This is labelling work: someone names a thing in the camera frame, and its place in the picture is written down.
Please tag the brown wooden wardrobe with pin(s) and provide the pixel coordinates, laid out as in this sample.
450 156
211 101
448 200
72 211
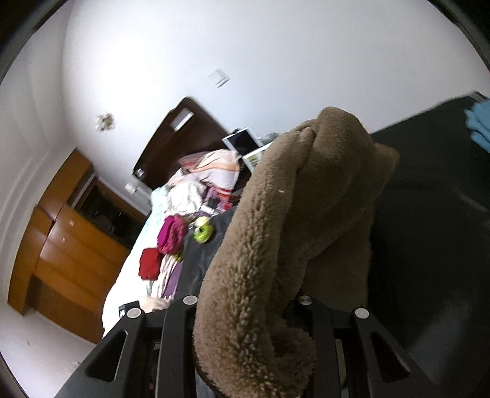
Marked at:
73 249

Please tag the dark wooden headboard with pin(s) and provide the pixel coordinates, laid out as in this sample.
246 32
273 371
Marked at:
186 129

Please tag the photo collage frame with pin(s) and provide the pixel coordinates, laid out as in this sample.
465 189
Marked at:
252 159

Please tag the white wall switch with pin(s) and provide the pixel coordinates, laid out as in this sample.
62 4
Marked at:
218 78

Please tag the red folded garment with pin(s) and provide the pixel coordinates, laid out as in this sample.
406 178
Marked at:
150 263

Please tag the pink striped pillow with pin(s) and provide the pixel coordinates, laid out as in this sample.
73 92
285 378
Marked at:
219 168

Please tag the brown fleece garment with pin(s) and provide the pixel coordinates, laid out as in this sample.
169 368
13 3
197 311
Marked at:
313 185

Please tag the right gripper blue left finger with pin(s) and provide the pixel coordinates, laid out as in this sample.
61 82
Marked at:
144 355

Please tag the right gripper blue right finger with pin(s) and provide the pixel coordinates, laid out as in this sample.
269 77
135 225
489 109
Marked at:
355 355

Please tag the purple floral bed sheet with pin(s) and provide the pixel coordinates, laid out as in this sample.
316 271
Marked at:
171 265

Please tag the black plastic sheet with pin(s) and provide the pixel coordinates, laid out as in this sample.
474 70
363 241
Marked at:
427 278

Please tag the magenta folded clothes stack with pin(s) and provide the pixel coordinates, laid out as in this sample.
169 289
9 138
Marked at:
171 235

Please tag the white tablet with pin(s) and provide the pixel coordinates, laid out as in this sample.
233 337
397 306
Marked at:
242 141

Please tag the blue folded garment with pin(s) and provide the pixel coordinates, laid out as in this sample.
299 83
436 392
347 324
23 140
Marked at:
478 122

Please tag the white crumpled garment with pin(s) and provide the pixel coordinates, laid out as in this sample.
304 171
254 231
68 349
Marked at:
184 197

